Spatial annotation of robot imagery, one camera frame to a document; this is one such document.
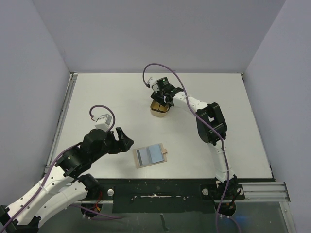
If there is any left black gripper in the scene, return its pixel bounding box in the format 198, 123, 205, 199
91, 127, 133, 162

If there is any beige leather card holder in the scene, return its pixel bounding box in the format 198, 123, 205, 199
133, 143, 168, 169

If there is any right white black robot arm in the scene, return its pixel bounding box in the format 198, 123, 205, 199
147, 77, 234, 199

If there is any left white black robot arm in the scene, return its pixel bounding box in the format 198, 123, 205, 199
0, 127, 134, 233

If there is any tan oval wooden tray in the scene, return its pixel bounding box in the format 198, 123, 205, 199
150, 100, 170, 118

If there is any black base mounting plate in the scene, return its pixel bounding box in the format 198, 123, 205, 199
70, 178, 245, 218

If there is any short black cable loop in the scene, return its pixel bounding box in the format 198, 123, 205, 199
155, 97, 175, 113

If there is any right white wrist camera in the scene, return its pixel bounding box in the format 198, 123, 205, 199
146, 77, 158, 92

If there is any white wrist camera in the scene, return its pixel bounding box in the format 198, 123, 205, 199
146, 77, 158, 92
92, 114, 113, 132

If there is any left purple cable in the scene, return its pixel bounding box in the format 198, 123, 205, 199
4, 104, 123, 233

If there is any purple cable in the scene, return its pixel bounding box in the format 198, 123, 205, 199
4, 104, 123, 233
142, 63, 243, 233

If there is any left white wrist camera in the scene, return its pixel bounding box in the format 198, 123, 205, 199
92, 114, 113, 132

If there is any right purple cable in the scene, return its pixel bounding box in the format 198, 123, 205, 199
142, 63, 243, 233

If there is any aluminium extrusion rail left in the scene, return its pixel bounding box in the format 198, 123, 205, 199
45, 72, 78, 172

